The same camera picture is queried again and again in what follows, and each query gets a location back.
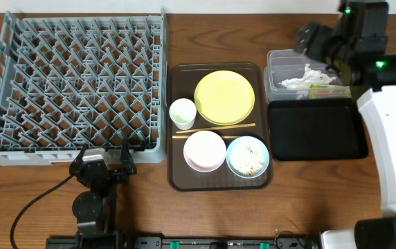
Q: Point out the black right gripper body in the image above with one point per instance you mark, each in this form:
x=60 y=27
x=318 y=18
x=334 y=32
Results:
x=320 y=45

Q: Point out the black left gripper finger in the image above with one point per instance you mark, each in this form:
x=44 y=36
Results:
x=126 y=158
x=78 y=160

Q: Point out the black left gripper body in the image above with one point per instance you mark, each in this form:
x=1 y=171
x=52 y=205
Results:
x=119 y=173

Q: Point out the white tissue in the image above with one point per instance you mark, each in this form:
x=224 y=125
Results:
x=309 y=78

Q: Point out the green wrapper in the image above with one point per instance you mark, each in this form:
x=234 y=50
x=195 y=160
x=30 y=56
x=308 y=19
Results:
x=318 y=91

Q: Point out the white cup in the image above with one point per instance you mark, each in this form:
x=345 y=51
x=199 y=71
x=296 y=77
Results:
x=183 y=113

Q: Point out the light blue bowl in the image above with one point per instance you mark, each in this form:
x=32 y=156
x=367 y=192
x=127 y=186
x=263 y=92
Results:
x=249 y=140

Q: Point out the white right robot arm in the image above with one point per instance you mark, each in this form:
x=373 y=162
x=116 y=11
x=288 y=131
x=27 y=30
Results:
x=356 y=48

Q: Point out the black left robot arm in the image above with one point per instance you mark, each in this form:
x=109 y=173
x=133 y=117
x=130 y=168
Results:
x=95 y=209

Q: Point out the grey dishwasher rack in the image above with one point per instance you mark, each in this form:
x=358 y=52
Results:
x=66 y=82

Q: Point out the black waste tray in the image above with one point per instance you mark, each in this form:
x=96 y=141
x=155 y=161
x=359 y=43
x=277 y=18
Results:
x=321 y=129

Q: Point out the rice food waste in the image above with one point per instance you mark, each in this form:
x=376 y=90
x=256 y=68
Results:
x=246 y=160

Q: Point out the clear plastic bin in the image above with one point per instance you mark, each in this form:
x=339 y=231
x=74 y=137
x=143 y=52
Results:
x=287 y=64

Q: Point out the lower wooden chopstick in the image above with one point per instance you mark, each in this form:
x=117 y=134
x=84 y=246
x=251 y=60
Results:
x=224 y=137

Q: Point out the wooden chopstick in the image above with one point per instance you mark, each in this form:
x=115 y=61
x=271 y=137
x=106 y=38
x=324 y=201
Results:
x=234 y=126
x=224 y=137

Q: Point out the pink bowl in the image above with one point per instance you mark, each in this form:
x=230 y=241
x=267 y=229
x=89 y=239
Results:
x=204 y=151

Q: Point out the brown serving tray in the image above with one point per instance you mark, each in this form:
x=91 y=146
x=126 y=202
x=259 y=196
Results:
x=182 y=81

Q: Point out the upper wooden chopstick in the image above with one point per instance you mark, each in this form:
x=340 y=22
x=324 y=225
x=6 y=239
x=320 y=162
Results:
x=234 y=126

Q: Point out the yellow plate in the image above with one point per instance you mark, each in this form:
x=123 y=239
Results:
x=224 y=97

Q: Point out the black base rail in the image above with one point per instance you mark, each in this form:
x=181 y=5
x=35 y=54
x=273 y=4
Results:
x=159 y=243

